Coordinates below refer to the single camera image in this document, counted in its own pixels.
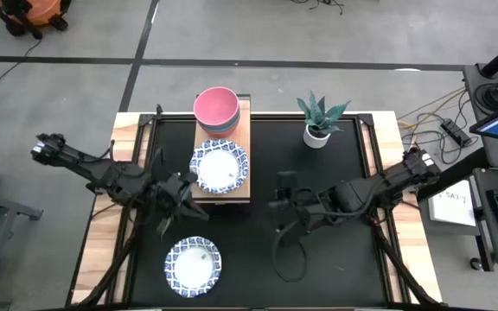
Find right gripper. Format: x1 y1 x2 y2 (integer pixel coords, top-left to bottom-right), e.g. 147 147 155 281
267 171 315 232

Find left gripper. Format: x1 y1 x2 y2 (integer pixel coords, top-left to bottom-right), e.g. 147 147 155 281
156 172 211 238

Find blue patterned paper bowl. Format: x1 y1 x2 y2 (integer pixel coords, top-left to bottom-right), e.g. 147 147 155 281
188 138 250 195
163 235 223 299

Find blue plastic bowl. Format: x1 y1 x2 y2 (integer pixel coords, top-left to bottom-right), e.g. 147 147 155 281
198 124 239 136

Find teal plastic bowl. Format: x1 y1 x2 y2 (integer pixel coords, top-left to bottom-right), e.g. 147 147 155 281
196 120 240 134

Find pink plastic bowl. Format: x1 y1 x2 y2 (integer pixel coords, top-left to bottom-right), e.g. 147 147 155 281
193 86 241 130

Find light wooden shelf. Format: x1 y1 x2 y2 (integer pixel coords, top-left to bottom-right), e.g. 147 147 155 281
191 98 252 204

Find green plant in white pot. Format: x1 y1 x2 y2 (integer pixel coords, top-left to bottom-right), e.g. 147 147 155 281
296 90 352 150

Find white handwritten note board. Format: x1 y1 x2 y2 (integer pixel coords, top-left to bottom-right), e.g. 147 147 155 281
428 189 477 228

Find black power strip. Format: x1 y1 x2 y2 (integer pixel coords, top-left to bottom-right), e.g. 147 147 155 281
440 118 473 148

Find grey rolling desk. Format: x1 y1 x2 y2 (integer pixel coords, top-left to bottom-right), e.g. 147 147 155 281
469 167 498 272

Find orange shop vacuum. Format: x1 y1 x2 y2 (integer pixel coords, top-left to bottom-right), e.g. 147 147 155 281
0 0 73 40

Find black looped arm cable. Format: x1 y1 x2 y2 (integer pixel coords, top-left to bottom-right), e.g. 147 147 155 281
271 219 309 284

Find black metal table frame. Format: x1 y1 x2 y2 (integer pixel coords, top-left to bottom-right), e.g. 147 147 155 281
65 103 444 311

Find yellow cable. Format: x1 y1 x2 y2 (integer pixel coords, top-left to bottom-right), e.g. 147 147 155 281
398 88 466 130

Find black floor cable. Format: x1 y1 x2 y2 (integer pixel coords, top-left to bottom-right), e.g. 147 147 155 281
0 37 43 126
290 0 345 16

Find coiled black cable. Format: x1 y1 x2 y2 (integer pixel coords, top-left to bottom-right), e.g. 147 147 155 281
473 81 498 114

